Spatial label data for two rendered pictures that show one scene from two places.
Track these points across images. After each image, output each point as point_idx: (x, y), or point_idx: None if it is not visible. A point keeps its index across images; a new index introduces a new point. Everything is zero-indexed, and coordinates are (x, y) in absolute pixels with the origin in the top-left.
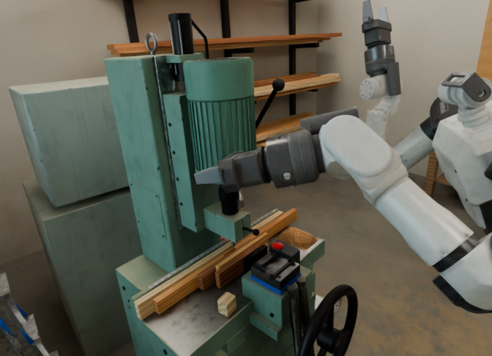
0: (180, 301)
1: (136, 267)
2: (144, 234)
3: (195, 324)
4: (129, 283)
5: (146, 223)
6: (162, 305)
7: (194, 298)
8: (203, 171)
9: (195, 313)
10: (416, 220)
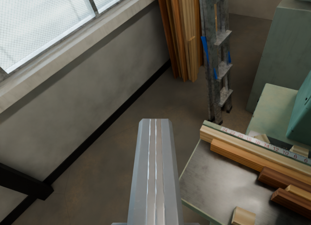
0: (233, 161)
1: (277, 96)
2: (307, 78)
3: (210, 188)
4: (258, 102)
5: None
6: (214, 148)
7: (242, 174)
8: (136, 146)
9: (223, 184)
10: None
